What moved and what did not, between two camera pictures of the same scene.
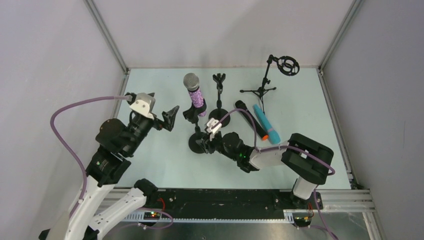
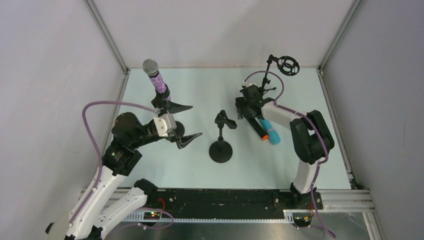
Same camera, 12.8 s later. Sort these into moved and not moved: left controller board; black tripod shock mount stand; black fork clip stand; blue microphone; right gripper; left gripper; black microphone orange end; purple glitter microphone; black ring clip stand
Moved: black fork clip stand; purple glitter microphone; right gripper; left gripper; black ring clip stand
Not moved: blue microphone; black microphone orange end; left controller board; black tripod shock mount stand
